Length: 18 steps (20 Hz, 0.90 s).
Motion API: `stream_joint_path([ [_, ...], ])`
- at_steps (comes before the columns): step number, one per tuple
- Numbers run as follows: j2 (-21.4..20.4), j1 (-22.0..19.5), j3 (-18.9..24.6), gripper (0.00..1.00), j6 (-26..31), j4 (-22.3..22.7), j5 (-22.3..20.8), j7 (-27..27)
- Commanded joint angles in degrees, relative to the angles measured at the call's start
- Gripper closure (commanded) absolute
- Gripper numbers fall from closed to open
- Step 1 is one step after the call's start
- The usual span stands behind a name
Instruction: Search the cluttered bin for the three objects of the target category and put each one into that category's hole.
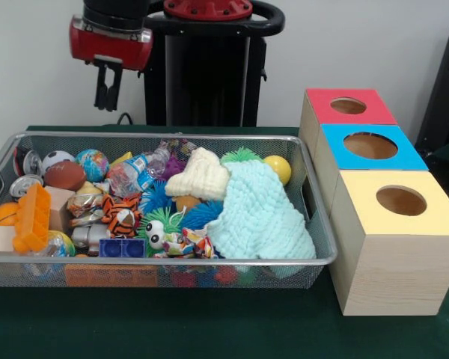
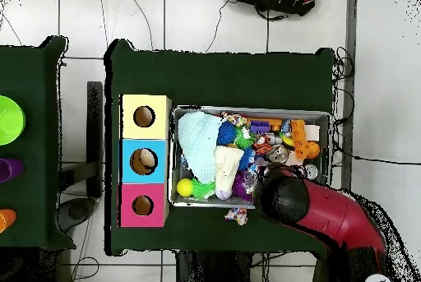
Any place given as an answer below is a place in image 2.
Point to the light blue knitted cloth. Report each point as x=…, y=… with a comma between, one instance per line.
x=197, y=144

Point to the wooden box with three holes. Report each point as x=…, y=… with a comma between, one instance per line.
x=144, y=129

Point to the green plastic bowl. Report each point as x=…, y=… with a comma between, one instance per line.
x=10, y=121

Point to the blue plastic toy brick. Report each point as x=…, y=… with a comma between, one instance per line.
x=260, y=126

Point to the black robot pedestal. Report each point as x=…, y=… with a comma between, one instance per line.
x=213, y=269

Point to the long orange toy brick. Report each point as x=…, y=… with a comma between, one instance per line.
x=298, y=139

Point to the colourful patterned cloth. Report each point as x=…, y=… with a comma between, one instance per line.
x=237, y=216

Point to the cream knitted cloth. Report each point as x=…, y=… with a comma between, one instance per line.
x=227, y=167

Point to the yellow ball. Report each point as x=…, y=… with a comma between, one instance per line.
x=185, y=187

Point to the orange ball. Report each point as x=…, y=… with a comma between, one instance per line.
x=313, y=149

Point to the purple plastic cup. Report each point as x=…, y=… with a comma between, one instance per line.
x=10, y=170

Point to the orange plastic cup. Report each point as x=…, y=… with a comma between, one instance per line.
x=6, y=220

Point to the dark green table cloth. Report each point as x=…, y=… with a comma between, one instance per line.
x=29, y=163
x=217, y=78

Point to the tiger plush toy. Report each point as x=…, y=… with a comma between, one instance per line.
x=262, y=144

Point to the purple spiky ball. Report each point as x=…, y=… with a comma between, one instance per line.
x=240, y=190

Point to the silver metallic toy piece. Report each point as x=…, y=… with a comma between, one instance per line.
x=275, y=138

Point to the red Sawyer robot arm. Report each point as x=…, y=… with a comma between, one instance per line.
x=329, y=216

